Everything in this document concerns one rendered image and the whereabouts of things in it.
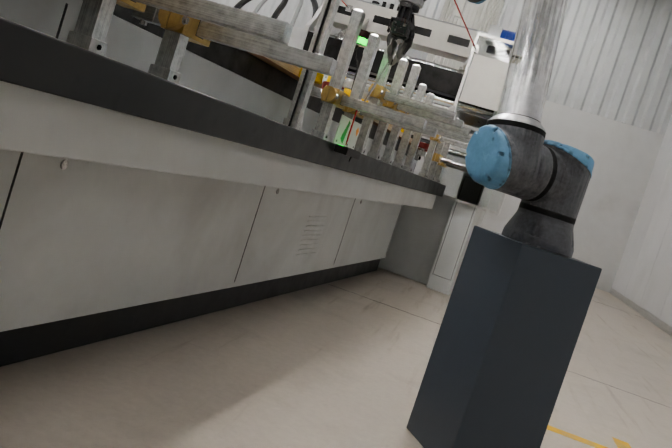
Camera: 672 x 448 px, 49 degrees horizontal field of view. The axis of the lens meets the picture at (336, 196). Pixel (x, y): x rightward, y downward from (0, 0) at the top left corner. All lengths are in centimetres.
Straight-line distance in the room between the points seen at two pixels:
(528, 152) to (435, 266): 330
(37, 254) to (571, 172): 128
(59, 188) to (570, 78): 1032
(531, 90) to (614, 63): 978
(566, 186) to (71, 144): 121
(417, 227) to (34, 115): 424
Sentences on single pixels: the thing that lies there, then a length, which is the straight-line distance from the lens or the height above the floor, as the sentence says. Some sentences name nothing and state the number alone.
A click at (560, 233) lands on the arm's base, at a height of 65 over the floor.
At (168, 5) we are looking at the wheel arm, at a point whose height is 81.
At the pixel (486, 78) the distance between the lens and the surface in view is 515.
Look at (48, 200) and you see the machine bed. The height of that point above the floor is 39.
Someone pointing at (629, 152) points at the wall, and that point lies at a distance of 1158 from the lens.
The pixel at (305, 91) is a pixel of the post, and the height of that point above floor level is 81.
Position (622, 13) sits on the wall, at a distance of 1188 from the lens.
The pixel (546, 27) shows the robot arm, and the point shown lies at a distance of 198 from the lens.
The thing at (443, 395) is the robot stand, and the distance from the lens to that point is 204.
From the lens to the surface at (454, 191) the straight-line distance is 509.
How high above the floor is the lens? 67
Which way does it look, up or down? 3 degrees down
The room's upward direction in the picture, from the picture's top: 18 degrees clockwise
